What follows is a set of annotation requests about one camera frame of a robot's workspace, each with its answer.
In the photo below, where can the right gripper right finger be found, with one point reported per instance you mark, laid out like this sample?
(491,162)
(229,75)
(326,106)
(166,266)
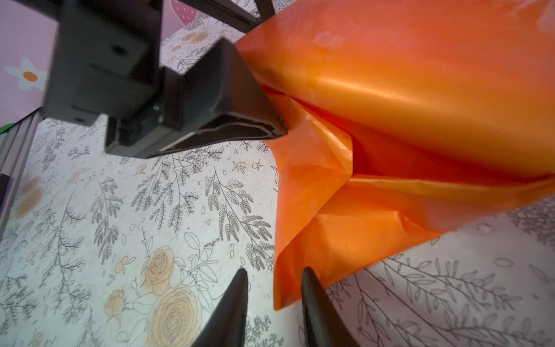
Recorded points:
(322,323)

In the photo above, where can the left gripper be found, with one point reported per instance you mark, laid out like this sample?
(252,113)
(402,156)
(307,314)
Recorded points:
(106,61)

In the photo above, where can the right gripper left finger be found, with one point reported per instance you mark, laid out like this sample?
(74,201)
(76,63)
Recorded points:
(227,325)

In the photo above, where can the orange wrapping paper sheet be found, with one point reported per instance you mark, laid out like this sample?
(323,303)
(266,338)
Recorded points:
(406,119)

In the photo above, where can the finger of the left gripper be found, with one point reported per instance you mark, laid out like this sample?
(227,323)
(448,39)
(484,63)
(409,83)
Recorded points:
(233,15)

